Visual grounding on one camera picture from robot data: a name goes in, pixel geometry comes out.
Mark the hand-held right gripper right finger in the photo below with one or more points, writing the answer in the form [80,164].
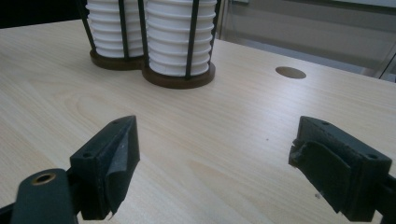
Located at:
[342,174]

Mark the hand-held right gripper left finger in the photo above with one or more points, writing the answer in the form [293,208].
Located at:
[102,168]

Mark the short stack of white cups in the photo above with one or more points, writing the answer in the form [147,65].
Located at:
[106,31]

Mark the tall stack of white cups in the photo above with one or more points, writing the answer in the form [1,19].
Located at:
[168,37]

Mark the dark round table grommet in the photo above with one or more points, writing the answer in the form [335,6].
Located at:
[290,72]

